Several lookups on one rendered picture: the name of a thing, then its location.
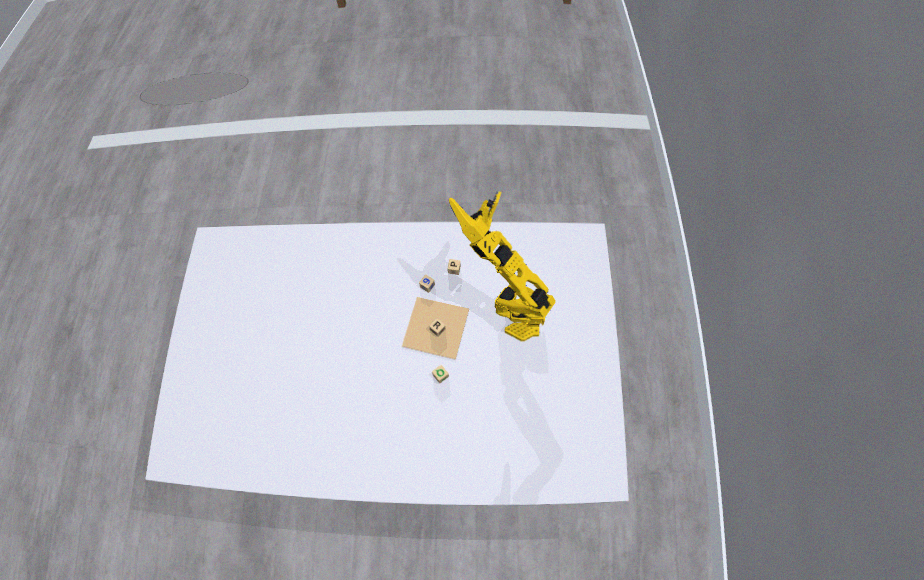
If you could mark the tan flat mat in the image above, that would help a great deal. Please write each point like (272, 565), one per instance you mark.
(419, 337)

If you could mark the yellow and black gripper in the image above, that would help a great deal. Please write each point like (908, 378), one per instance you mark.
(476, 229)

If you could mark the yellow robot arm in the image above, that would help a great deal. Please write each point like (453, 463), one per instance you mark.
(525, 308)

